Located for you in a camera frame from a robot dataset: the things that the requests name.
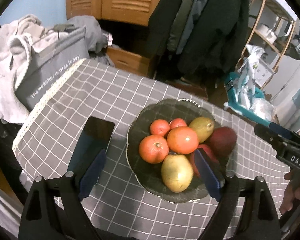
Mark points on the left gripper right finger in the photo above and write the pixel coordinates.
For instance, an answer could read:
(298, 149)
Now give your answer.
(258, 218)

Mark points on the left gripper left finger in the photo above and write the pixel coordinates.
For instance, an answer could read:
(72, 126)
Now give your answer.
(40, 219)

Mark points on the dark red apple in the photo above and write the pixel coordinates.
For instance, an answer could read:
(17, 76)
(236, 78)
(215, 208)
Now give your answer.
(222, 141)

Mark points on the large green mango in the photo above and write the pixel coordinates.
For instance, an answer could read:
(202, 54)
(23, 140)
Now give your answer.
(176, 172)

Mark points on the large orange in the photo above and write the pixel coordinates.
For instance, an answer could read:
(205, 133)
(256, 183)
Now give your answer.
(182, 140)

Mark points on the small tangerine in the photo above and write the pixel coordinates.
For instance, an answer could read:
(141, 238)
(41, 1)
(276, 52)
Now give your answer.
(159, 127)
(178, 122)

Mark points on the medium orange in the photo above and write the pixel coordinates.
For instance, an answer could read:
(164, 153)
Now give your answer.
(153, 149)

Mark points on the person's right hand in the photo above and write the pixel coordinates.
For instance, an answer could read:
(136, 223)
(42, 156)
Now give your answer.
(290, 194)

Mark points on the clear plastic bag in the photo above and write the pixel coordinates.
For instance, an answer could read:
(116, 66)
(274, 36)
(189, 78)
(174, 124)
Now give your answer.
(263, 109)

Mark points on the grey checked tablecloth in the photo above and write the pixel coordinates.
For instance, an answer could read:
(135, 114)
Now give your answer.
(118, 203)

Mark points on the black smartphone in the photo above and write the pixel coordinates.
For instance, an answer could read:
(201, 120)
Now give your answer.
(90, 144)

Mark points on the white printed plastic bag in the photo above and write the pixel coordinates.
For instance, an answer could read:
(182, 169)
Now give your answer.
(246, 84)

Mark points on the dark green glass plate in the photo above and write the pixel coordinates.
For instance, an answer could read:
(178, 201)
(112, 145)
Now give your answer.
(149, 175)

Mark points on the wooden shelf rack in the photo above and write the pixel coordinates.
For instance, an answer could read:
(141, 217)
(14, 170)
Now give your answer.
(275, 27)

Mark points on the grey fabric storage bin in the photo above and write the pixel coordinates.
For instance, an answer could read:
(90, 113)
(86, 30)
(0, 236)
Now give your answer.
(49, 64)

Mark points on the black hanging coat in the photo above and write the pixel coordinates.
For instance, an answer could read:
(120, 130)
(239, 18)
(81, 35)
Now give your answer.
(197, 40)

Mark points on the white blanket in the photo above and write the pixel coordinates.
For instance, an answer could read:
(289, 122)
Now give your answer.
(16, 41)

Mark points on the grey clothes pile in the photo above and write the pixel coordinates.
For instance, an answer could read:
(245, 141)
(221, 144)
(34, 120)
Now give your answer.
(96, 39)

